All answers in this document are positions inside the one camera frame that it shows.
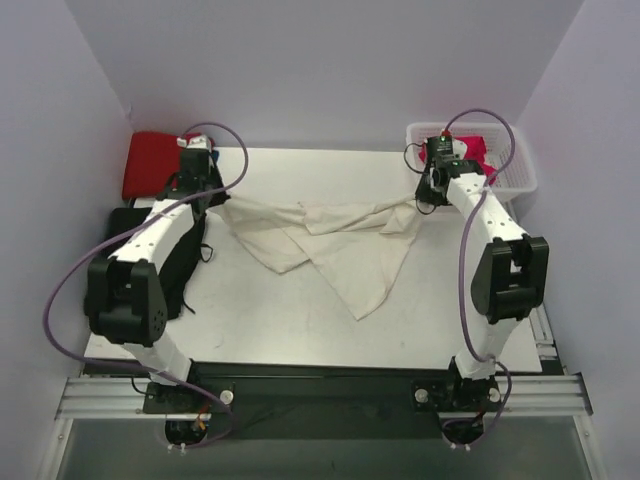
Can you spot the folded red t shirt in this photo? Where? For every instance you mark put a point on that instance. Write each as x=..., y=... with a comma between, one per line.
x=152, y=158

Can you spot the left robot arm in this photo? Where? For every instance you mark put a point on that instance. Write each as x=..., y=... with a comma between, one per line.
x=137, y=286

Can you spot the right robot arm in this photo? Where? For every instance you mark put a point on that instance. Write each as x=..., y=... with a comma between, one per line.
x=501, y=268

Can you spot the black t shirt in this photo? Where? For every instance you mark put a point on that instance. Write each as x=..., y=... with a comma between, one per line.
x=180, y=264

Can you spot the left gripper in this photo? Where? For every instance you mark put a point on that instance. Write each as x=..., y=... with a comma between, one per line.
x=211, y=195

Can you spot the pink crumpled t shirt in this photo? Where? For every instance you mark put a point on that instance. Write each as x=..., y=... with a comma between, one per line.
x=475, y=150

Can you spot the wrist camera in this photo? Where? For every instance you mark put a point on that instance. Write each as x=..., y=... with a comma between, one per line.
x=443, y=145
x=195, y=142

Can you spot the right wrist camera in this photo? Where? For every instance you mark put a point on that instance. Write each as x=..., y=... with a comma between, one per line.
x=443, y=145

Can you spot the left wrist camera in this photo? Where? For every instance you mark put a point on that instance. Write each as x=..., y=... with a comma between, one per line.
x=195, y=142

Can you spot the cream white t shirt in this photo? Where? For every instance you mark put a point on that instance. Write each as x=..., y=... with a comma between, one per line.
x=359, y=248

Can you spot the aluminium mounting rail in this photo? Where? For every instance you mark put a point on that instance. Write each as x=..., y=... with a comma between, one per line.
x=121, y=398

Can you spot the white plastic basket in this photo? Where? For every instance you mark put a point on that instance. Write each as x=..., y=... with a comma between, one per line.
x=517, y=179

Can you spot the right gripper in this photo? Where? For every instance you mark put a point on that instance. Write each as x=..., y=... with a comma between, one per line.
x=425, y=191

